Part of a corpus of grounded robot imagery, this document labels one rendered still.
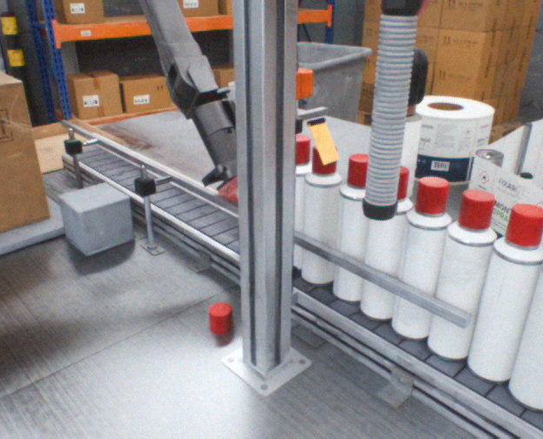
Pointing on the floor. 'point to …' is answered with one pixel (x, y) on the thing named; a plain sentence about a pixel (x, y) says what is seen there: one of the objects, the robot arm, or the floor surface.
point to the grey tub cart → (334, 77)
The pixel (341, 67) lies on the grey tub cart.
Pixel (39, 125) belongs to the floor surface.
